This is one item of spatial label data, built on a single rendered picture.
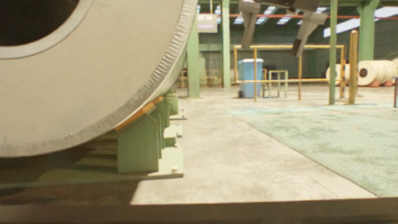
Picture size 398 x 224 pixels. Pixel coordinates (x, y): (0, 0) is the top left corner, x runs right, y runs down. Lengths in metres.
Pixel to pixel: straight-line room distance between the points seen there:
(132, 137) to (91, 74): 0.32
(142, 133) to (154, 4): 0.50
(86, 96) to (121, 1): 0.32
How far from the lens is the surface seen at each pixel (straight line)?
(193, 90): 5.25
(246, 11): 0.46
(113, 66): 0.67
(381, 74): 12.57
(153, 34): 0.66
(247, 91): 4.81
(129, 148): 0.89
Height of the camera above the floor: 0.39
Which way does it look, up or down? 5 degrees down
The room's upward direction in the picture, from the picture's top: 2 degrees counter-clockwise
